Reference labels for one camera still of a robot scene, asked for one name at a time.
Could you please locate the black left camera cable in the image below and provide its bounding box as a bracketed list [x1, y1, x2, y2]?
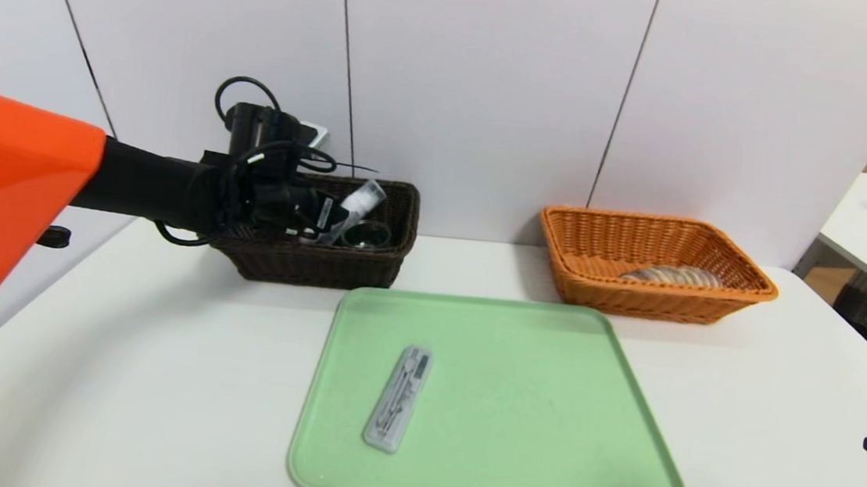
[212, 74, 285, 133]

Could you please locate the clear plastic compass case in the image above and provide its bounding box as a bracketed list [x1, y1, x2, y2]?
[361, 340, 435, 456]

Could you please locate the glass cup with black holder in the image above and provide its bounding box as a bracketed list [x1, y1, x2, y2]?
[341, 218, 395, 254]

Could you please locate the dark brown wicker basket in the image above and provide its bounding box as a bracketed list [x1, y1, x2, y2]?
[203, 166, 422, 295]

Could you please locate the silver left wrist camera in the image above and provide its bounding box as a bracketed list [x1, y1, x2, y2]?
[296, 120, 331, 153]

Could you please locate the orange wicker basket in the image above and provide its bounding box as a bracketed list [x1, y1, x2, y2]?
[532, 204, 783, 331]

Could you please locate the white plastic bottle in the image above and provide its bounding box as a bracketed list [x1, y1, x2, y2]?
[316, 175, 389, 252]

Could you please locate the light green plastic tray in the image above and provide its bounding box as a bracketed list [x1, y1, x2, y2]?
[285, 281, 703, 487]

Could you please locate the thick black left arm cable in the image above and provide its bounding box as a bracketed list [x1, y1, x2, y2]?
[151, 130, 339, 260]

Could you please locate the striped brown bread roll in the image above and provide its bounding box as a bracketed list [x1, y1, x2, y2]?
[618, 260, 724, 290]

